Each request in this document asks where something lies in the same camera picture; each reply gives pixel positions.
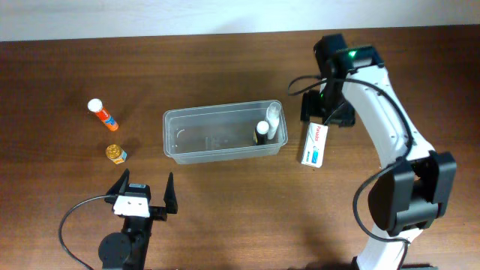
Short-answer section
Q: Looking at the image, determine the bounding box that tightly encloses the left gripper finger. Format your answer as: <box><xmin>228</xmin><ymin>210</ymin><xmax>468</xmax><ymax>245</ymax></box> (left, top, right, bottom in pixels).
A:
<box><xmin>106</xmin><ymin>169</ymin><xmax>130</xmax><ymax>196</ymax></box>
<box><xmin>163</xmin><ymin>172</ymin><xmax>179</xmax><ymax>214</ymax></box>

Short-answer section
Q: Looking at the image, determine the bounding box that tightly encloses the white Panadol box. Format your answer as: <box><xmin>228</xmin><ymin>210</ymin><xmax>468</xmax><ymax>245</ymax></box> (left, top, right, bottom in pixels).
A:
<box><xmin>301</xmin><ymin>122</ymin><xmax>329</xmax><ymax>168</ymax></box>

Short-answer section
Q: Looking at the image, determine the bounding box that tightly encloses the white spray bottle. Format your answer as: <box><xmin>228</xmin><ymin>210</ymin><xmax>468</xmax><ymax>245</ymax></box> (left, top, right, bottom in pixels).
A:
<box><xmin>265</xmin><ymin>102</ymin><xmax>281</xmax><ymax>140</ymax></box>

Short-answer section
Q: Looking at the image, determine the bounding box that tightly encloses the dark bottle white cap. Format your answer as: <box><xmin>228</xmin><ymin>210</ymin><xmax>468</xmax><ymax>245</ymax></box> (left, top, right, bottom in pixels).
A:
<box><xmin>253</xmin><ymin>121</ymin><xmax>269</xmax><ymax>146</ymax></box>

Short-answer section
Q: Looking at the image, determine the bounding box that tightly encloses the orange tube white cap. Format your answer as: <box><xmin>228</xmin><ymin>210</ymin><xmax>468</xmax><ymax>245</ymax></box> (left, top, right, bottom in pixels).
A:
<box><xmin>87</xmin><ymin>98</ymin><xmax>119</xmax><ymax>131</ymax></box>

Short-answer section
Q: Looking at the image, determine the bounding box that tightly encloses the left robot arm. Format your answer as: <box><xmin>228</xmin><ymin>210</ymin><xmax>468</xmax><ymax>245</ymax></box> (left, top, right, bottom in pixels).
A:
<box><xmin>98</xmin><ymin>169</ymin><xmax>178</xmax><ymax>270</ymax></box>

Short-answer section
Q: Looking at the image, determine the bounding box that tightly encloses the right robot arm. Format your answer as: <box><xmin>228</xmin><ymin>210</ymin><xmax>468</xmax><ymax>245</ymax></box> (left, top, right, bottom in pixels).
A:
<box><xmin>299</xmin><ymin>34</ymin><xmax>457</xmax><ymax>269</ymax></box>

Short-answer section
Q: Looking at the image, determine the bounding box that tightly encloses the clear plastic container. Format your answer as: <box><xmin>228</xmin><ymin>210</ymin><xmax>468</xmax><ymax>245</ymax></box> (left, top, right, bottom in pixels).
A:
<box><xmin>163</xmin><ymin>100</ymin><xmax>288</xmax><ymax>164</ymax></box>

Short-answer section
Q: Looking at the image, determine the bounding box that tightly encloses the small jar gold lid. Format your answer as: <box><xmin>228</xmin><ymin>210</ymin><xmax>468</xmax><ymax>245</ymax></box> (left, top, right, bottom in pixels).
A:
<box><xmin>105</xmin><ymin>144</ymin><xmax>128</xmax><ymax>164</ymax></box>

